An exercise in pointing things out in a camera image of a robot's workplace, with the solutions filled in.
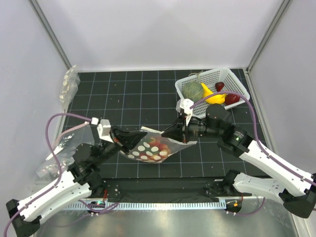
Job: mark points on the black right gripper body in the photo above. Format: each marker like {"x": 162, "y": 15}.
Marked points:
{"x": 196, "y": 127}

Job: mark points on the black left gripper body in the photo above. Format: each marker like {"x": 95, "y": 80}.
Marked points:
{"x": 107, "y": 150}

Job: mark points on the clear dotted zip bag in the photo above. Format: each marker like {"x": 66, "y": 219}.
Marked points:
{"x": 175, "y": 146}

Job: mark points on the red lychee cluster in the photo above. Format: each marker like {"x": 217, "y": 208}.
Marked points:
{"x": 153, "y": 150}

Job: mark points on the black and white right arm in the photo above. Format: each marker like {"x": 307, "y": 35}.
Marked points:
{"x": 288, "y": 185}

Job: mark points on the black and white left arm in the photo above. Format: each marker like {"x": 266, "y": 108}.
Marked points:
{"x": 80, "y": 180}

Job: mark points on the clear bag of snacks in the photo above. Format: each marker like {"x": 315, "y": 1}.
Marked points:
{"x": 69, "y": 87}

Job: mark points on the green netted melon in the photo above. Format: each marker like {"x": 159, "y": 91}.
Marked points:
{"x": 193, "y": 90}

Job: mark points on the small dark red fruit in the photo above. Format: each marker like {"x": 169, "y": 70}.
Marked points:
{"x": 219, "y": 86}

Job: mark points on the white plastic basket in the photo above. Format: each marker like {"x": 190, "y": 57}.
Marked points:
{"x": 210, "y": 78}

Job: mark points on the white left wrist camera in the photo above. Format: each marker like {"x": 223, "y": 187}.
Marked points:
{"x": 103, "y": 128}

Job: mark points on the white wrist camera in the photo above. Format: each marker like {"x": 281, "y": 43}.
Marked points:
{"x": 185, "y": 106}
{"x": 103, "y": 128}

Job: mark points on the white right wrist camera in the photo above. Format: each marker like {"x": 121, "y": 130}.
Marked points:
{"x": 185, "y": 106}

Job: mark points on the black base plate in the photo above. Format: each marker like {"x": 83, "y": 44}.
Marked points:
{"x": 169, "y": 190}

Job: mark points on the white slotted cable duct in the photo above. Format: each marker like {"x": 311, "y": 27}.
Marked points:
{"x": 221, "y": 204}

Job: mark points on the aluminium corner post right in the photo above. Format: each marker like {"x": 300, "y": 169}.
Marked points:
{"x": 282, "y": 9}

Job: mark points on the aluminium corner post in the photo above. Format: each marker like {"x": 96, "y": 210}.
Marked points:
{"x": 50, "y": 32}
{"x": 282, "y": 9}

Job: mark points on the aluminium corner post left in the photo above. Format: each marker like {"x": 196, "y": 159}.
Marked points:
{"x": 50, "y": 32}

